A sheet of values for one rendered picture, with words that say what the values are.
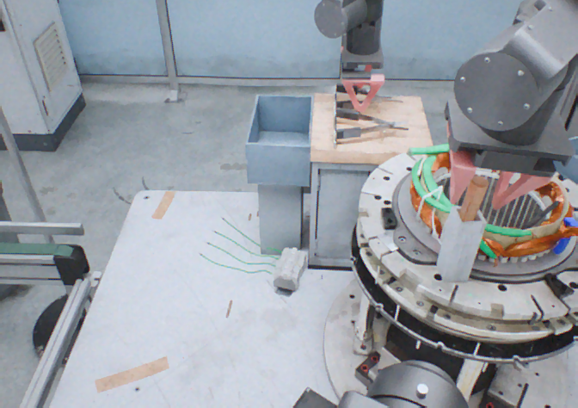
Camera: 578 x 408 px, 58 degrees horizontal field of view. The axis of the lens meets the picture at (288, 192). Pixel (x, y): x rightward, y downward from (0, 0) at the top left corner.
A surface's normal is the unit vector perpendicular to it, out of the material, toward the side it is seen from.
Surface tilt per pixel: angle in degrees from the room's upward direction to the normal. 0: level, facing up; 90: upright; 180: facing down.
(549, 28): 29
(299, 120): 90
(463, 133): 7
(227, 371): 0
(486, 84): 92
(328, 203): 90
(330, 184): 90
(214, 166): 0
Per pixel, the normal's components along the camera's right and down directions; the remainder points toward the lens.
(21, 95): -0.04, 0.63
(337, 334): 0.00, -0.77
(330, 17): -0.63, 0.52
